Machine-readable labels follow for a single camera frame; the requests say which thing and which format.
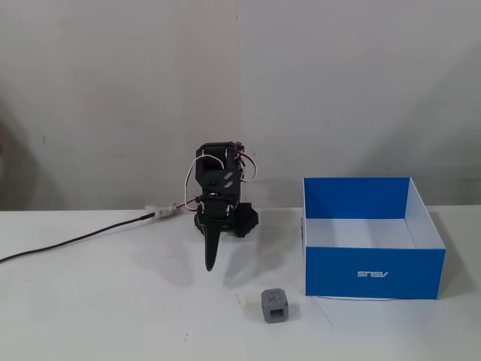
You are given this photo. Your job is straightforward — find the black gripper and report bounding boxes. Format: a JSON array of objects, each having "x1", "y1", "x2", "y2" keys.
[{"x1": 193, "y1": 194, "x2": 236, "y2": 273}]

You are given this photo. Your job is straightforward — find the gray block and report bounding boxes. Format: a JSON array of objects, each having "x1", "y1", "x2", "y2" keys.
[{"x1": 261, "y1": 287, "x2": 289, "y2": 325}]

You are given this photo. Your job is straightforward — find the blue white cardboard box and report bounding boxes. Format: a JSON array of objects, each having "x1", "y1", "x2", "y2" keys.
[{"x1": 301, "y1": 176, "x2": 447, "y2": 300}]

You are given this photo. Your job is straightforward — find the white cable connector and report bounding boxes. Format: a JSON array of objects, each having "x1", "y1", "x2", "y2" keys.
[{"x1": 145, "y1": 202, "x2": 180, "y2": 219}]

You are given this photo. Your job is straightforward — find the red white servo wires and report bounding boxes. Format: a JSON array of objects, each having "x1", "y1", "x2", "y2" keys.
[{"x1": 171, "y1": 141, "x2": 260, "y2": 217}]

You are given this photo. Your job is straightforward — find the black power cable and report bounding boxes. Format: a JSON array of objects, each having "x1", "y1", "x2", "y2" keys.
[{"x1": 0, "y1": 212, "x2": 157, "y2": 265}]

